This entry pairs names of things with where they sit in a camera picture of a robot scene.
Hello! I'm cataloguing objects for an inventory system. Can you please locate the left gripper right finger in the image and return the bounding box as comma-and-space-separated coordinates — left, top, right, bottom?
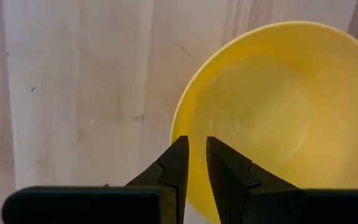
206, 136, 306, 224

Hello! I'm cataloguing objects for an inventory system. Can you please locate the yellow plastic bowl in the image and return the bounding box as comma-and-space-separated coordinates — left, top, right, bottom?
169, 21, 358, 224

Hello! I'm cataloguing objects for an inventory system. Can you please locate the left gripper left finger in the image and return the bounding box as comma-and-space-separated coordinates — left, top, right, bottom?
124, 135, 190, 224

